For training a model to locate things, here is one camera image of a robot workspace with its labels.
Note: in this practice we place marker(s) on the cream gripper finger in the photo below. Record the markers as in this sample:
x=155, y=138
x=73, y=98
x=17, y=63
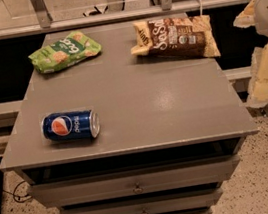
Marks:
x=258, y=85
x=246, y=17

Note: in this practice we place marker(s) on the middle grey drawer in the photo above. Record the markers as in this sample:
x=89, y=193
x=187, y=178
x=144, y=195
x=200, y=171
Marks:
x=154, y=205

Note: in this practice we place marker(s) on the brown chip bag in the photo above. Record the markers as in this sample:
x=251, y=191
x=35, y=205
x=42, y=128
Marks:
x=185, y=36

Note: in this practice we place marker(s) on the grey drawer cabinet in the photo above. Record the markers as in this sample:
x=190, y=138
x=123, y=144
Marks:
x=153, y=112

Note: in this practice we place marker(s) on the top grey drawer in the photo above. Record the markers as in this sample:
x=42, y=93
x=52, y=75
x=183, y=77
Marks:
x=71, y=192

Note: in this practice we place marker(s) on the blue pepsi can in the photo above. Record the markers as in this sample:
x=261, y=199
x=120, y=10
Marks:
x=71, y=125

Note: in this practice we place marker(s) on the green snack bag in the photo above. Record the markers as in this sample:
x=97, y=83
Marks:
x=64, y=53

